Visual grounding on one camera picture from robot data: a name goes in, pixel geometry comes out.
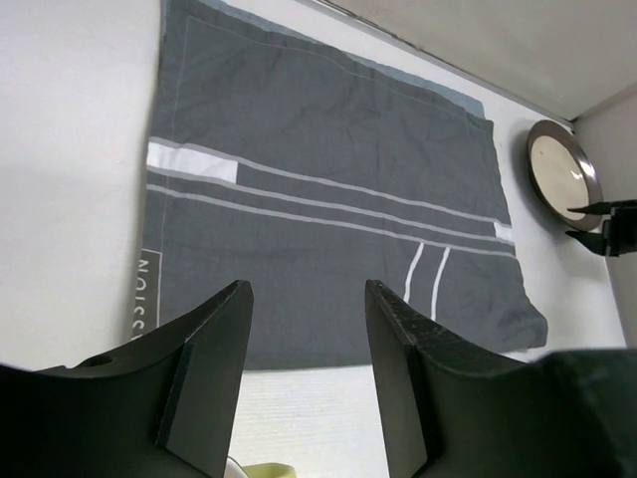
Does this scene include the brown rimmed cream plate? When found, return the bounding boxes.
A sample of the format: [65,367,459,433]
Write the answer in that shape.
[527,119,603,232]

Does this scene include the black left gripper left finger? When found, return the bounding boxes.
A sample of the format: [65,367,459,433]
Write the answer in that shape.
[1,281,254,477]

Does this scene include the yellow plastic cup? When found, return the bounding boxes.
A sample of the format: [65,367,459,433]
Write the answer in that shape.
[223,457,297,478]

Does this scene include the grey striped cloth placemat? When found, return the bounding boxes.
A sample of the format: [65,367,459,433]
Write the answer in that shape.
[132,1,548,369]

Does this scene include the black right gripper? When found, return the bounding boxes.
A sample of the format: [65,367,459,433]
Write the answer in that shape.
[565,199,636,257]

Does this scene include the metal table edge rail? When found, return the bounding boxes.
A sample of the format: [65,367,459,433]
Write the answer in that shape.
[303,0,578,131]

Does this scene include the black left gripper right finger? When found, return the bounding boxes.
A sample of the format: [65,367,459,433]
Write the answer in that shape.
[365,281,636,477]

